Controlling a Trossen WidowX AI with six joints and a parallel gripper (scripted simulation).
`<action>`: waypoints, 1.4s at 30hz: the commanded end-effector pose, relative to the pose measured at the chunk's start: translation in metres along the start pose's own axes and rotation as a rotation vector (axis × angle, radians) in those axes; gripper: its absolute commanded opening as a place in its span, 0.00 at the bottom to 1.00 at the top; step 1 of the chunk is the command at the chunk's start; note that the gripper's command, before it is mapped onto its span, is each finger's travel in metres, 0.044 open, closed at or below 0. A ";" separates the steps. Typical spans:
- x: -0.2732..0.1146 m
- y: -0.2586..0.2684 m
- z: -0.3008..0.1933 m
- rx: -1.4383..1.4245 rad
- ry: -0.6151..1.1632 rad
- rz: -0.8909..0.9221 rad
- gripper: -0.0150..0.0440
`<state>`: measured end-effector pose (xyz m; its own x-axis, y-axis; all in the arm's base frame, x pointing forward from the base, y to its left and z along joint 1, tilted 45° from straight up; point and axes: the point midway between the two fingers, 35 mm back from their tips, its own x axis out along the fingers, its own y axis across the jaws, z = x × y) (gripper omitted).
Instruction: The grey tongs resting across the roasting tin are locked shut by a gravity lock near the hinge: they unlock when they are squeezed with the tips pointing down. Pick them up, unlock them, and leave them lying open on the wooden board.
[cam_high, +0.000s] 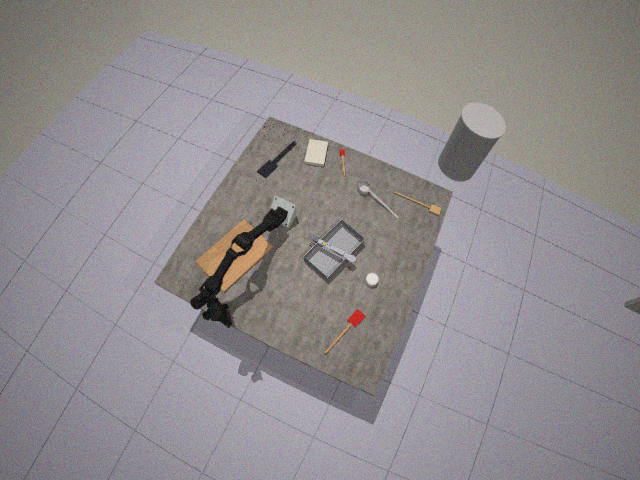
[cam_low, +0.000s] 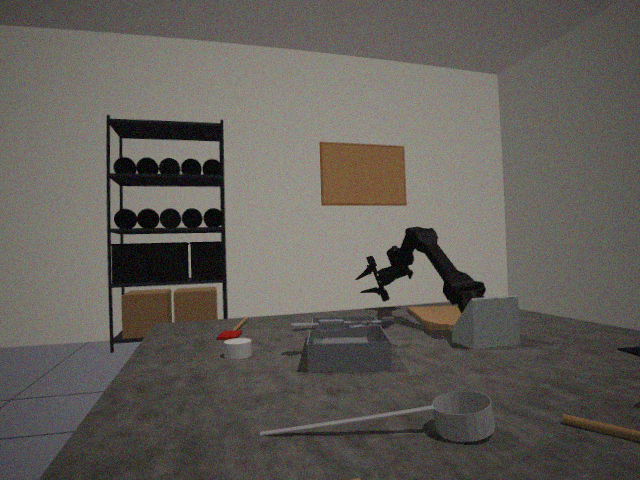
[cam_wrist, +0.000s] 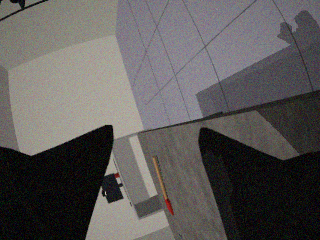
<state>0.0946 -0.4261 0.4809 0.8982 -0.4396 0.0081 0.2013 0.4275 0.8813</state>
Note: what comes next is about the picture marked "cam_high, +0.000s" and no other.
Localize grey roasting tin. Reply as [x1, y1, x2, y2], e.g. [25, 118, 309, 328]
[303, 219, 365, 281]

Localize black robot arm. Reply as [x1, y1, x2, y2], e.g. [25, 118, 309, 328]
[191, 206, 288, 310]

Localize light brown wooden board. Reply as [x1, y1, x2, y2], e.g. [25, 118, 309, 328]
[196, 219, 273, 293]

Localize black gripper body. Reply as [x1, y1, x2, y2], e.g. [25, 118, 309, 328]
[207, 297, 229, 322]

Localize grey long-handled saucepan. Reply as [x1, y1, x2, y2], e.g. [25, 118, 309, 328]
[357, 181, 399, 218]

